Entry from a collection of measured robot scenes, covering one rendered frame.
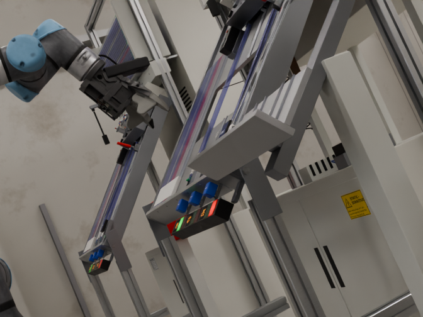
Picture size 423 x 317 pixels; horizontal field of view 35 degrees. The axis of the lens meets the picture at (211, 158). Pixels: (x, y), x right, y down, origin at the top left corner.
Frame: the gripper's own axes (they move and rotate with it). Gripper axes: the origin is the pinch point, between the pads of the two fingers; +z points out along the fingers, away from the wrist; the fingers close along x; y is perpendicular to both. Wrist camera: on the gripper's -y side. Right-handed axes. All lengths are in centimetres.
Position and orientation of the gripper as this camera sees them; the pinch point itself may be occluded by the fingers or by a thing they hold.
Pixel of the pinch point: (163, 117)
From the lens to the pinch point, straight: 161.4
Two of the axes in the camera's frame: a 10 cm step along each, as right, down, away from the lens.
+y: -5.5, 7.5, -3.7
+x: 3.2, -2.3, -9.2
